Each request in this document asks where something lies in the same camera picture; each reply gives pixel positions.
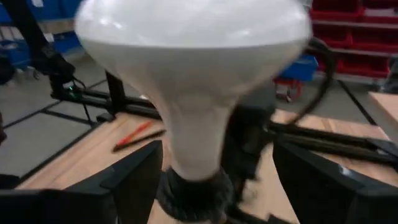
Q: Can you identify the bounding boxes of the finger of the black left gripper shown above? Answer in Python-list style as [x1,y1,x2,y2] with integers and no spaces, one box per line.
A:
[225,205,295,224]

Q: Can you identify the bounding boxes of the blue storage bin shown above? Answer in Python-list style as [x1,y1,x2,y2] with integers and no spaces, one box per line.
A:
[279,54,320,82]

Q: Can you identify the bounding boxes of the black pen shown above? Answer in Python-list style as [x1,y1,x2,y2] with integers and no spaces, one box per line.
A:
[112,129,167,153]

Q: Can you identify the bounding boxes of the black aluminium table frame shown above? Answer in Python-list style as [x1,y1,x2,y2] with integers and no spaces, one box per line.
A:
[7,0,398,166]

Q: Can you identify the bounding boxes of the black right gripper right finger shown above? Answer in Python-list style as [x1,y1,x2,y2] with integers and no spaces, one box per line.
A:
[272,138,398,224]

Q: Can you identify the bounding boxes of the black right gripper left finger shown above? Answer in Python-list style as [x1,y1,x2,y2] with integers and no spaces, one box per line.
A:
[0,139,165,224]

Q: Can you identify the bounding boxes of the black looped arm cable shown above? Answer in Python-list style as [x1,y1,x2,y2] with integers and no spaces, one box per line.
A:
[279,37,339,126]

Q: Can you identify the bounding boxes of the wooden base lamp black socket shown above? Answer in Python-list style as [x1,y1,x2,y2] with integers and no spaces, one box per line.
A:
[157,167,236,223]

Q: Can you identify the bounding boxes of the blue storage bins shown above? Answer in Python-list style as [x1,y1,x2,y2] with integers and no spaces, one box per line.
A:
[0,0,85,70]

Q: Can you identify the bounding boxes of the orange pen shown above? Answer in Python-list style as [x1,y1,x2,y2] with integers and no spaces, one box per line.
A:
[114,120,155,149]

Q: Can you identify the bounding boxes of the red bin shelf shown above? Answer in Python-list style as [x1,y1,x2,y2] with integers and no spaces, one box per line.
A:
[310,0,398,79]

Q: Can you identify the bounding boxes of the light wooden desk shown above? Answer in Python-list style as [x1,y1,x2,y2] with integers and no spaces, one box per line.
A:
[368,91,398,141]

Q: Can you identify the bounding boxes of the white lightbulb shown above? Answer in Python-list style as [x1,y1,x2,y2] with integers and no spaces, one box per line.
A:
[74,0,313,182]

